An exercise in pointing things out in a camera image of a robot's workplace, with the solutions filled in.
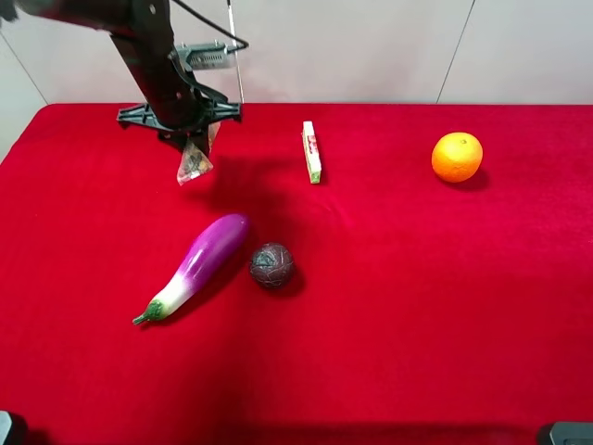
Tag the orange fruit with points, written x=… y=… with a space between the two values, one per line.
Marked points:
x=457 y=157

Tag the dark purple round fruit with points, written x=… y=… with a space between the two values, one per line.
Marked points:
x=272 y=265

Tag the purple toy eggplant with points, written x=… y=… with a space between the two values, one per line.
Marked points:
x=210 y=250

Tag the red velvet table cloth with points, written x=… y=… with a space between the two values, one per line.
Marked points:
x=419 y=311

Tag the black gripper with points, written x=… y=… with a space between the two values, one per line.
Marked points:
x=184 y=119

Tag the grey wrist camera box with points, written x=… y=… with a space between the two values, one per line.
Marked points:
x=209 y=56

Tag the red white candy box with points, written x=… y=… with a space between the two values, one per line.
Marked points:
x=311 y=151

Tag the clear snack packet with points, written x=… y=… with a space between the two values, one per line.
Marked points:
x=195 y=160

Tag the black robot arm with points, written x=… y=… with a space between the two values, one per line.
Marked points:
x=141 y=32

